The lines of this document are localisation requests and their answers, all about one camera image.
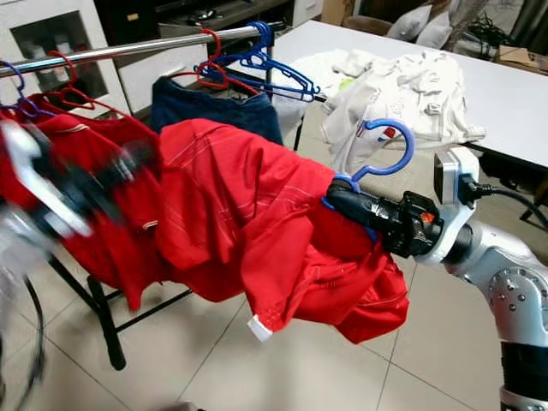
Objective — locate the purple plastic hanger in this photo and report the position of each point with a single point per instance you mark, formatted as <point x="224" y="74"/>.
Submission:
<point x="408" y="147"/>
<point x="30" y="110"/>

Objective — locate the metal clothes rail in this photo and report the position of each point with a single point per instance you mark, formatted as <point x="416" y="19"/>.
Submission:
<point x="137" y="47"/>

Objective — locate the brown round chair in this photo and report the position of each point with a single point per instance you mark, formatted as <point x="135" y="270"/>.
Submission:
<point x="366" y="24"/>

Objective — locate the tall brown cardboard box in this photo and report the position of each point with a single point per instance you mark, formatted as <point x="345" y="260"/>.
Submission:
<point x="341" y="8"/>

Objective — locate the white glass door cabinet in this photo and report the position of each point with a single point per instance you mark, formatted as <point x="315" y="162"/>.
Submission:
<point x="17" y="26"/>

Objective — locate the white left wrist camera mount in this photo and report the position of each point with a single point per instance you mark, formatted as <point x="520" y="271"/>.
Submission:
<point x="43" y="171"/>

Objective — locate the flat brown cardboard box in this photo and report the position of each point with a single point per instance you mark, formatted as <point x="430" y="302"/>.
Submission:
<point x="522" y="58"/>

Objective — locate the grey pillow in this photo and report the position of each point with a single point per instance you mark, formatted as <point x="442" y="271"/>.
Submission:
<point x="437" y="30"/>
<point x="405" y="24"/>

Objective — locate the white knit shirt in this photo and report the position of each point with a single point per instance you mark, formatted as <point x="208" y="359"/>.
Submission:
<point x="377" y="120"/>

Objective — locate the blue plastic hanger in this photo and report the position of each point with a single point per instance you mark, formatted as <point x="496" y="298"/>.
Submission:
<point x="265" y="62"/>

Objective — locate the dark blue jeans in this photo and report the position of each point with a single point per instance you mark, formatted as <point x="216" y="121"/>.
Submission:
<point x="214" y="107"/>

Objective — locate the red plastic hanger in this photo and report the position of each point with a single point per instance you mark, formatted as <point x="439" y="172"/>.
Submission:
<point x="98" y="98"/>
<point x="214" y="47"/>

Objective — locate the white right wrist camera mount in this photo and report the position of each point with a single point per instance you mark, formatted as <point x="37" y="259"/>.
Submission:
<point x="468" y="167"/>

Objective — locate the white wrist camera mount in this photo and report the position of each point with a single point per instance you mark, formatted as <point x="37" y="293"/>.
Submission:
<point x="43" y="171"/>
<point x="468" y="167"/>

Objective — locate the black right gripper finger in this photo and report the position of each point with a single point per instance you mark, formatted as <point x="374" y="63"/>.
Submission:
<point x="364" y="217"/>
<point x="364" y="195"/>

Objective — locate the white drawer cabinet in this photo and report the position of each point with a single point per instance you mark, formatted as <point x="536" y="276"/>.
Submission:
<point x="154" y="81"/>

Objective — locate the red striped polo shirt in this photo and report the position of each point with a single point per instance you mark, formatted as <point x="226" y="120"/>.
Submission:
<point x="223" y="205"/>

